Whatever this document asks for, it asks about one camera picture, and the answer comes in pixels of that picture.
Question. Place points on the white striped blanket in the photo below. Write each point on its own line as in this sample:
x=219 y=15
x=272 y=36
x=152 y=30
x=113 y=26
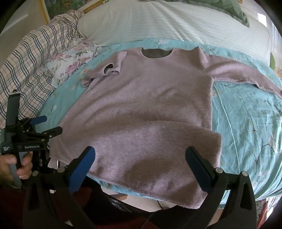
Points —
x=165 y=24

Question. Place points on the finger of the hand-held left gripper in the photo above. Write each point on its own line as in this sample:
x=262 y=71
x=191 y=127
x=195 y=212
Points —
x=38 y=120
x=52 y=131

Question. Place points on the plaid blanket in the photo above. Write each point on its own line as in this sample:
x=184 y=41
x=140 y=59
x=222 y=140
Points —
x=28 y=59

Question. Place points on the person's left hand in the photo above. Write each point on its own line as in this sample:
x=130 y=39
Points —
x=5 y=160

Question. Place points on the mauve towel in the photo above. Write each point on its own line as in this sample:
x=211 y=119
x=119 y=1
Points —
x=143 y=99

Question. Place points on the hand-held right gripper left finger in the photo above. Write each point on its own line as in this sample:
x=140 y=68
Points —
x=81 y=167

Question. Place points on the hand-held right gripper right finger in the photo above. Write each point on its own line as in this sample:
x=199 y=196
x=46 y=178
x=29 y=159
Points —
x=199 y=169

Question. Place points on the white pink floral cloth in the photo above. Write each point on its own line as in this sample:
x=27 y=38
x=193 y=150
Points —
x=70 y=59

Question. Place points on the yellow framed picture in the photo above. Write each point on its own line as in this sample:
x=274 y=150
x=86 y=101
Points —
x=57 y=5

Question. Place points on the green pillow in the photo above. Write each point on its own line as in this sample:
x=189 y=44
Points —
x=229 y=8

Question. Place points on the teal floral quilt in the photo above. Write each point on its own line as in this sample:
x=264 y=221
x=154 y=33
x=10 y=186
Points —
x=242 y=123

